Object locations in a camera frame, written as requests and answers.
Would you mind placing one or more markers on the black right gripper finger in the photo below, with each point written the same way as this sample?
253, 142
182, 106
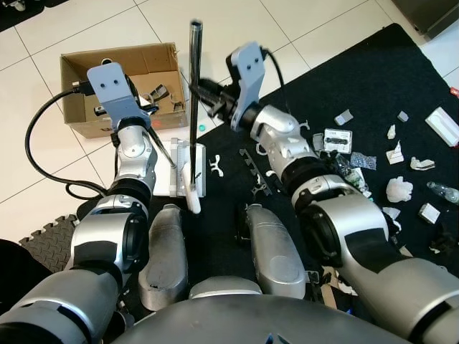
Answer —
206, 100
204, 87

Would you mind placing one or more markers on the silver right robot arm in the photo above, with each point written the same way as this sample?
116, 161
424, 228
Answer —
358, 244

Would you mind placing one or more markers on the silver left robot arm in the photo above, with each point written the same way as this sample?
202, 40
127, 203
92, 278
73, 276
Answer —
136, 154

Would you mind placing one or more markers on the large black floor mat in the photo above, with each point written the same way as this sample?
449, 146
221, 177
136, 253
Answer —
11, 13

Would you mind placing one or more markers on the teal bottle cap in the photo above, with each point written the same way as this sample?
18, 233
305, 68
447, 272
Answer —
201, 127

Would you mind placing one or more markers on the white plastic clip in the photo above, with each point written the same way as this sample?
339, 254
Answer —
303, 127
216, 168

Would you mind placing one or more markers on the brown cardboard box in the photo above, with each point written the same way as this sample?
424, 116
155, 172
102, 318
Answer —
79, 64

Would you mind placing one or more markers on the white card with black part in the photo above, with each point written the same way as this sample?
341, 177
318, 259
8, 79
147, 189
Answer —
338, 141

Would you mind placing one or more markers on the small red tag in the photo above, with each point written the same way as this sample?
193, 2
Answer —
455, 92

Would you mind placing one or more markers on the long white box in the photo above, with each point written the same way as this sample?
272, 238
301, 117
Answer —
442, 127

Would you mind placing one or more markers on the crinkled silver wrapper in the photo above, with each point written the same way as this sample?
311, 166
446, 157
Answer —
363, 161

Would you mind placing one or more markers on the silver right robot leg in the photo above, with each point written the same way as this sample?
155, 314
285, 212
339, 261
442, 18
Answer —
272, 251

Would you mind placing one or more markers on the silver robot leg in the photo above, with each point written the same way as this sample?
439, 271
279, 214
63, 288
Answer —
272, 251
163, 258

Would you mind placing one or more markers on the silver left robot leg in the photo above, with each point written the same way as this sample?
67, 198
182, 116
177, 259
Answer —
163, 258

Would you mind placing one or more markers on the small white plastic figure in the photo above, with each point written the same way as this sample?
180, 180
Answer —
391, 132

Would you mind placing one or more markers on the grey foam puzzle mat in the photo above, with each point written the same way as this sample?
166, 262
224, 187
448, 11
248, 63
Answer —
54, 240

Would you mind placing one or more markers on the clear plastic bottle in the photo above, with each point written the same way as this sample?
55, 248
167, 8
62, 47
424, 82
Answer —
443, 192

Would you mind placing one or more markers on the small grey plastic scrap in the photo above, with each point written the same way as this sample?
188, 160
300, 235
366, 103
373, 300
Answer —
401, 117

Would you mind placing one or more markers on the folded white paper scrap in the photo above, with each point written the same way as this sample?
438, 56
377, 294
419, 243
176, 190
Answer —
394, 155

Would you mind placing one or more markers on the dark grey cabinet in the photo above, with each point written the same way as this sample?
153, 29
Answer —
427, 14

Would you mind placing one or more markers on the curved white plastic piece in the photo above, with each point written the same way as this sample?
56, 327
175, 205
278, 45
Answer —
422, 165

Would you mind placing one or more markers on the crumpled white tissue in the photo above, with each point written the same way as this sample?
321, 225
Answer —
399, 190

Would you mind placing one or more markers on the small white box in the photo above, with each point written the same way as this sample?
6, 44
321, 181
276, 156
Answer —
429, 213

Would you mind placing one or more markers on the black-clad person leg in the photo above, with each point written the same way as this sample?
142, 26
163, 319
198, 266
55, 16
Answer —
14, 272

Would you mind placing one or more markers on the grey robot torso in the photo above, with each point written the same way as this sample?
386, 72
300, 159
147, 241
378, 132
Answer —
265, 322

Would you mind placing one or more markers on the black metal bracket scrap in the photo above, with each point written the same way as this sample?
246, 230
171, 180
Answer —
172, 99

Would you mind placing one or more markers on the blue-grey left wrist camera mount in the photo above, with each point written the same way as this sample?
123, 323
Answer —
111, 86

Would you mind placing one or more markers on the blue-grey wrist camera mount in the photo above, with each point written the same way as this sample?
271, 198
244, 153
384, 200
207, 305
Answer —
111, 86
249, 72

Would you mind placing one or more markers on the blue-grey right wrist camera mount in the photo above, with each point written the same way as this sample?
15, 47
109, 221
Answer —
249, 72

